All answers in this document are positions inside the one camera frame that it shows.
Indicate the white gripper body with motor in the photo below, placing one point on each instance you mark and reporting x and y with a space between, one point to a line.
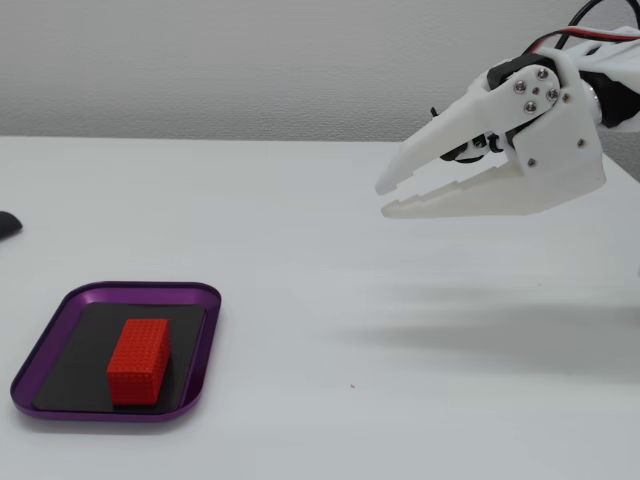
560 150

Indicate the white moving gripper finger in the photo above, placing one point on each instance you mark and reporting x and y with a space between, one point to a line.
465 130

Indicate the white fixed gripper finger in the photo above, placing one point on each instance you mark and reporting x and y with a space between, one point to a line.
480 197

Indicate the red studded block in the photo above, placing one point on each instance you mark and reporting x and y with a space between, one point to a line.
140 360

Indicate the black tray mat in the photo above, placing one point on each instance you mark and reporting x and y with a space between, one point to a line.
75 370

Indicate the purple metal tray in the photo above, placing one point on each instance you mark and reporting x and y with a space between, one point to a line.
50 325

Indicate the black rounded object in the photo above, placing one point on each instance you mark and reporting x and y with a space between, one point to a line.
7 225

